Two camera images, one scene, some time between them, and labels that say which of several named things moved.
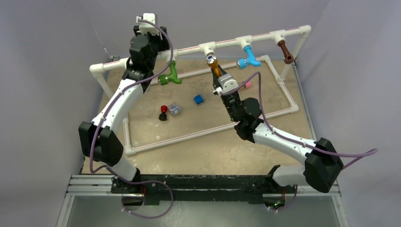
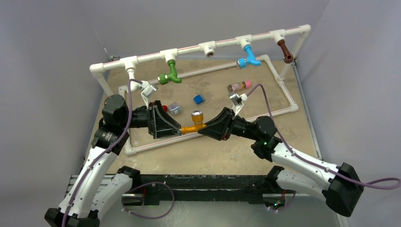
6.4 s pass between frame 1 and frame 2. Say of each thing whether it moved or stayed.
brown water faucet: stayed
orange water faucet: moved
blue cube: stayed
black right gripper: moved
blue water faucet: stayed
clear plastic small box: stayed
